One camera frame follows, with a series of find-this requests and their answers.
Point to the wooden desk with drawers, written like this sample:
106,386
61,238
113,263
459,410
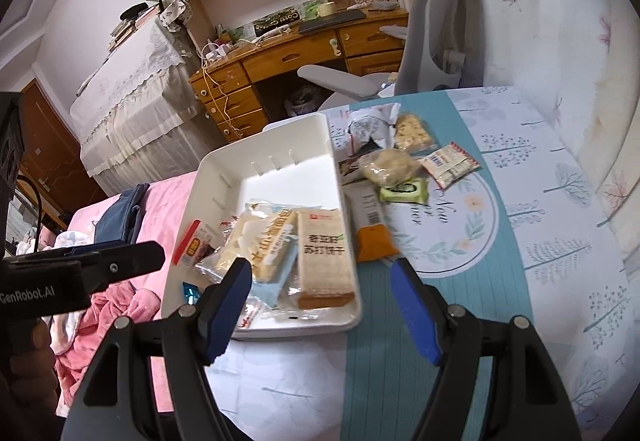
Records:
247,89

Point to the person's left hand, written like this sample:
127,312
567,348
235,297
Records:
29,385

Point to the navy blue garment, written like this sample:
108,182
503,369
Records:
121,223

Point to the pale pastry clear wrapper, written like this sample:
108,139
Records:
388,167

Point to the orange and white snack bar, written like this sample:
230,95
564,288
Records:
373,238

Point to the Lipo white red biscuit pack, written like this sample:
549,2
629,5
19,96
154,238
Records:
449,164

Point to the yellow wafer pack blue wrapper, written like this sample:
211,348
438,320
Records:
266,236

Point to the grey office chair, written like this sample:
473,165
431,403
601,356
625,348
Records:
444,47

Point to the black keyboard on desk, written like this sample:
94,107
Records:
332,20

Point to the beige soda cracker pack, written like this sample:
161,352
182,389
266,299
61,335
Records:
326,277

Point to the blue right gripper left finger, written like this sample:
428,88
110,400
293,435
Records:
220,308

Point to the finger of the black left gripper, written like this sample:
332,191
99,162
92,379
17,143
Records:
89,268

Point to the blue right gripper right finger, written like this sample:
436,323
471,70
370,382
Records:
423,310

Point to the green wrapped small snack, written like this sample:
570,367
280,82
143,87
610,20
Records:
413,191

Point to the puffed rice cake clear pack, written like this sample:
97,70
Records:
411,135

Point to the white plastic organizer tray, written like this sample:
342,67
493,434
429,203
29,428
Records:
276,199

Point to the blue foil candy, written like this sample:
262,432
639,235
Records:
191,293

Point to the brown nut snack clear bag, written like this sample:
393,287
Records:
199,241

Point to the white lace covered furniture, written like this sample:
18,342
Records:
138,118

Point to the white silver foil snack bag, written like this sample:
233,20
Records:
372,124

